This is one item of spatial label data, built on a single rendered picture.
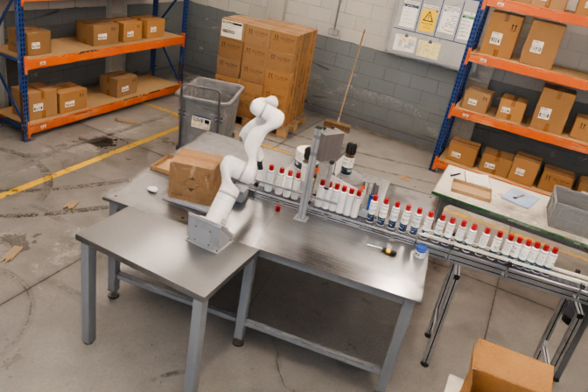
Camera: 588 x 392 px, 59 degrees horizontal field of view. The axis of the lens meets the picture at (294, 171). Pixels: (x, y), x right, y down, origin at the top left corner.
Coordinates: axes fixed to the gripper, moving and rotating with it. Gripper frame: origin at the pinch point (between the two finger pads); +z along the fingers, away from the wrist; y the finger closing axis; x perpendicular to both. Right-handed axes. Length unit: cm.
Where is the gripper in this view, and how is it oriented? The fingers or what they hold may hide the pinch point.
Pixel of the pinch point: (260, 166)
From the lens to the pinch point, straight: 370.8
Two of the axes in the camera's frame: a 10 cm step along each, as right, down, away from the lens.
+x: -9.4, 0.5, 3.5
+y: 3.1, -3.6, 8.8
